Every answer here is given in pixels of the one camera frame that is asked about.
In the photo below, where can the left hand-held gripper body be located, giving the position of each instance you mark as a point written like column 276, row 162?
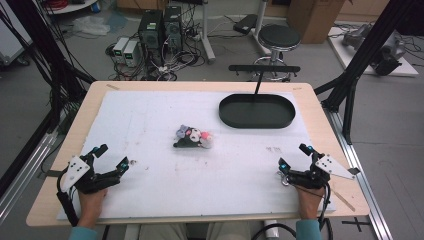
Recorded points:
column 76, row 171

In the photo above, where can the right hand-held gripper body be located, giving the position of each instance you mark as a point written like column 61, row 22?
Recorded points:
column 328, row 166

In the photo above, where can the person's left hand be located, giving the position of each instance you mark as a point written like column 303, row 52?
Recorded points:
column 90, row 205

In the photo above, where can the person's right hand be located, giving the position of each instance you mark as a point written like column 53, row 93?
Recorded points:
column 310, row 203

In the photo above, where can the thin wooden stick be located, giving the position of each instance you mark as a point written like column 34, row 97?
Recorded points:
column 343, row 200

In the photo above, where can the black oval tray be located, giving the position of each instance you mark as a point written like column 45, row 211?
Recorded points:
column 256, row 111

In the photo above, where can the white foam mat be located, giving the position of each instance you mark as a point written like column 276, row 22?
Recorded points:
column 186, row 180

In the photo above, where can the person's legs beige trousers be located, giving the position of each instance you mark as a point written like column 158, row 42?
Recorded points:
column 196, row 231

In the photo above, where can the white power supply unit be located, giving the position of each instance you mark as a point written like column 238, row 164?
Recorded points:
column 119, row 48
column 131, row 53

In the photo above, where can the electronic boxes on floor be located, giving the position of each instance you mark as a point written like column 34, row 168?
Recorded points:
column 173, row 63

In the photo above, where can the black round stool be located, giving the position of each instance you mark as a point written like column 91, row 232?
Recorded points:
column 279, row 36

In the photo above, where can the white board with grey devices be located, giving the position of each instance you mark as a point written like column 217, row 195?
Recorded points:
column 376, row 50

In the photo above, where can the clear plastic bag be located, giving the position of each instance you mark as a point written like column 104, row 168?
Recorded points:
column 90, row 26

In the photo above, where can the brown cardboard box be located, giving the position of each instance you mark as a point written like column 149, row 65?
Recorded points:
column 315, row 20

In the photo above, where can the black computer tower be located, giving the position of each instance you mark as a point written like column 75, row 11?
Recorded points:
column 150, row 31
column 173, row 28

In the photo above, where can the flat black device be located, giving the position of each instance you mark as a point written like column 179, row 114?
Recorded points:
column 246, row 24

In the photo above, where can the grey desk leg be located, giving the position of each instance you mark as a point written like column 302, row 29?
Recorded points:
column 207, row 36

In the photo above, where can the aluminium rail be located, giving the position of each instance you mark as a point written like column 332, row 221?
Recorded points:
column 23, row 170
column 360, row 173

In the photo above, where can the black metal frame post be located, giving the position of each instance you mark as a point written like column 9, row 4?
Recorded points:
column 363, row 56
column 43, row 50

